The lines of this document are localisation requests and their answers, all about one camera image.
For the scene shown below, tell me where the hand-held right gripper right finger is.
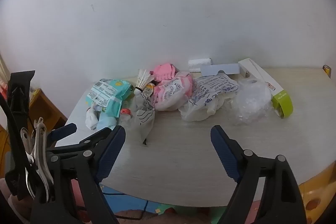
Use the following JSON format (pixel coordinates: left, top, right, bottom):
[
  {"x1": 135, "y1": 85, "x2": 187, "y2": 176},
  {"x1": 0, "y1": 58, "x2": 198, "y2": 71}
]
[{"x1": 210, "y1": 125, "x2": 307, "y2": 224}]

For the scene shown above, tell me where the metal spring clip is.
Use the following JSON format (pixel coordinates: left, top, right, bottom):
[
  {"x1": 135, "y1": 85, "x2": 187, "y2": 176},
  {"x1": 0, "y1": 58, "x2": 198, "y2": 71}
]
[{"x1": 20, "y1": 117, "x2": 54, "y2": 203}]

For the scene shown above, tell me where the pale blue box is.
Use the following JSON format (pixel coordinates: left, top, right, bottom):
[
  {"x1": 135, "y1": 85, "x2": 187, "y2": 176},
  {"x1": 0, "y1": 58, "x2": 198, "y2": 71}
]
[{"x1": 200, "y1": 63, "x2": 241, "y2": 77}]

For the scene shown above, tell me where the white badminton shuttlecock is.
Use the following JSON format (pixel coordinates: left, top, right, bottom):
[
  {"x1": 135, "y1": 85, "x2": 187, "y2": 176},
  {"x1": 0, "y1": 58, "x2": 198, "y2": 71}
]
[{"x1": 133, "y1": 69, "x2": 155, "y2": 96}]

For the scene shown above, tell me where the person's left forearm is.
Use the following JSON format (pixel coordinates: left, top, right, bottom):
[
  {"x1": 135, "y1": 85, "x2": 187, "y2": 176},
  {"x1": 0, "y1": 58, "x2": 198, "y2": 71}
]
[{"x1": 0, "y1": 178, "x2": 33, "y2": 224}]

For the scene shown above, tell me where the yellow plastic stool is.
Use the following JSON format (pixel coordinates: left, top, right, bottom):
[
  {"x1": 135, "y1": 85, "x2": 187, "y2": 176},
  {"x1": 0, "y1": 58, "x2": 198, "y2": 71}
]
[{"x1": 298, "y1": 158, "x2": 336, "y2": 224}]

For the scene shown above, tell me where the clear bottle with red label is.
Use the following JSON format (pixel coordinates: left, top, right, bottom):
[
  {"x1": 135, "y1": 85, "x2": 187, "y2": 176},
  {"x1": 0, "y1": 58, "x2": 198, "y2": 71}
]
[{"x1": 118, "y1": 106, "x2": 134, "y2": 123}]

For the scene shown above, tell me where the white foam block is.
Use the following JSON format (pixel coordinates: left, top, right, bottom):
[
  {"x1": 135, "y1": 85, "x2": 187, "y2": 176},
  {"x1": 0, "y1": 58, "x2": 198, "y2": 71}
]
[{"x1": 188, "y1": 58, "x2": 212, "y2": 73}]

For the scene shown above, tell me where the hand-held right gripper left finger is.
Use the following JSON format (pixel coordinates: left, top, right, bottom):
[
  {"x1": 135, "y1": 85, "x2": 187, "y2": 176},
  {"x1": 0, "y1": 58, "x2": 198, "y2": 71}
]
[{"x1": 31, "y1": 126, "x2": 126, "y2": 224}]

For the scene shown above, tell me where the white and green carton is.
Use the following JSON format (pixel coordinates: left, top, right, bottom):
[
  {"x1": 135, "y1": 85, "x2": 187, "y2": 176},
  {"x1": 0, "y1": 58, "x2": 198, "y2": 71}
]
[{"x1": 238, "y1": 58, "x2": 294, "y2": 119}]

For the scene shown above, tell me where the pink and white plastic bag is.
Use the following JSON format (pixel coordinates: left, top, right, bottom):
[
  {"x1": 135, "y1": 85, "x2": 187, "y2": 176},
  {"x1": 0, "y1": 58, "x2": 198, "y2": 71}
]
[{"x1": 153, "y1": 72, "x2": 195, "y2": 111}]

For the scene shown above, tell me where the clear crinkled plastic bag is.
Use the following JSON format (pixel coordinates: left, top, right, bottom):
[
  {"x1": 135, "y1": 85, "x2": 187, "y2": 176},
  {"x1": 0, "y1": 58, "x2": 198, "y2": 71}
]
[{"x1": 232, "y1": 79, "x2": 273, "y2": 126}]

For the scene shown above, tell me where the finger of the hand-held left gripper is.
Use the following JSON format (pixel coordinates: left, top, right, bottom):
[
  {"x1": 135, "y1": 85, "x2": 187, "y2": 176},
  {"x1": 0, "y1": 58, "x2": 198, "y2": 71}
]
[
  {"x1": 78, "y1": 127, "x2": 112, "y2": 147},
  {"x1": 47, "y1": 124, "x2": 77, "y2": 143}
]

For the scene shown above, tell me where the thick black cable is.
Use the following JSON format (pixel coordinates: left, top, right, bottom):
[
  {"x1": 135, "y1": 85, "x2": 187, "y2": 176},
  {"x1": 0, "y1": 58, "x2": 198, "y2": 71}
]
[{"x1": 0, "y1": 94, "x2": 32, "y2": 167}]

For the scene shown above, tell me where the white crumpled tissue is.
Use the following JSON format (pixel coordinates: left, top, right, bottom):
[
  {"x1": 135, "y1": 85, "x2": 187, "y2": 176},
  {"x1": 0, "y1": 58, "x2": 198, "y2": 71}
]
[{"x1": 85, "y1": 106, "x2": 100, "y2": 130}]

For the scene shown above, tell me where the teal printed plastic packet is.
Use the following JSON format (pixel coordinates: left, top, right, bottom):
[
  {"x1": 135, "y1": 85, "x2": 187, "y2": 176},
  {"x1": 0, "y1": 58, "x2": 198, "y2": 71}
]
[{"x1": 84, "y1": 79, "x2": 133, "y2": 131}]

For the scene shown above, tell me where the grey translucent plastic bag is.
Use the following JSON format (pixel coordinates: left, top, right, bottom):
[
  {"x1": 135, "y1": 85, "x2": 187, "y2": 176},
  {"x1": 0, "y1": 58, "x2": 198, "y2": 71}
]
[{"x1": 132, "y1": 91, "x2": 156, "y2": 146}]

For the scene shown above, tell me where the white blue-printed plastic bag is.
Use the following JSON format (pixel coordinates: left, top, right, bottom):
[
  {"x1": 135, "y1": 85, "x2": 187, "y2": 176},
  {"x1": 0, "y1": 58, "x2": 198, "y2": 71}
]
[{"x1": 179, "y1": 76, "x2": 240, "y2": 122}]

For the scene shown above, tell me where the thin black floor cable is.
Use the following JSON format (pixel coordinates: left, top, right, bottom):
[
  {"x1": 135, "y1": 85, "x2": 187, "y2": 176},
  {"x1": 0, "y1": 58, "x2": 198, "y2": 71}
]
[{"x1": 101, "y1": 191, "x2": 149, "y2": 220}]

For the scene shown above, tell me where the pink paper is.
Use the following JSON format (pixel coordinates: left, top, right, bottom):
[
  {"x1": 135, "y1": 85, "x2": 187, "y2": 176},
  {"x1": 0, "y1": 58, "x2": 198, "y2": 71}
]
[{"x1": 153, "y1": 63, "x2": 178, "y2": 82}]

